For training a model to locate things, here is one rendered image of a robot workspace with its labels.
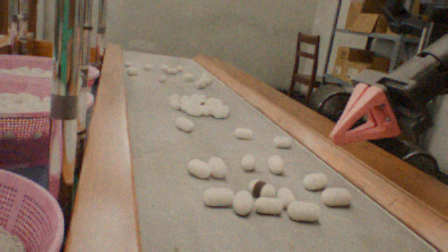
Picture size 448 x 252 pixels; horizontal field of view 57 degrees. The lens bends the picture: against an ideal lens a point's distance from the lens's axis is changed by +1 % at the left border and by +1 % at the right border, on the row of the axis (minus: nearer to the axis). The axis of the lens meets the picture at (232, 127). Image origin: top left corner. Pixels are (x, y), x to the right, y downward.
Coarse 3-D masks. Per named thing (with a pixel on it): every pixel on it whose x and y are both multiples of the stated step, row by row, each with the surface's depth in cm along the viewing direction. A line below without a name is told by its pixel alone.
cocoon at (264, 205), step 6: (258, 198) 45; (264, 198) 44; (270, 198) 45; (276, 198) 45; (258, 204) 44; (264, 204) 44; (270, 204) 44; (276, 204) 44; (282, 204) 45; (258, 210) 44; (264, 210) 44; (270, 210) 44; (276, 210) 44
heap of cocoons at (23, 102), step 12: (0, 96) 74; (12, 96) 74; (24, 96) 77; (36, 96) 76; (0, 108) 67; (12, 108) 68; (24, 108) 68; (36, 108) 71; (48, 108) 70; (36, 132) 60
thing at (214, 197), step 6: (210, 192) 44; (216, 192) 44; (222, 192) 44; (228, 192) 44; (204, 198) 44; (210, 198) 44; (216, 198) 44; (222, 198) 44; (228, 198) 44; (210, 204) 44; (216, 204) 44; (222, 204) 44; (228, 204) 45
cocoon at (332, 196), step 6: (324, 192) 49; (330, 192) 49; (336, 192) 49; (342, 192) 49; (348, 192) 50; (324, 198) 49; (330, 198) 49; (336, 198) 49; (342, 198) 49; (348, 198) 49; (330, 204) 49; (336, 204) 49; (342, 204) 49
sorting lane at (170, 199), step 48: (144, 96) 93; (144, 144) 61; (192, 144) 64; (240, 144) 68; (144, 192) 45; (192, 192) 47; (144, 240) 36; (192, 240) 37; (240, 240) 39; (288, 240) 40; (336, 240) 42; (384, 240) 43
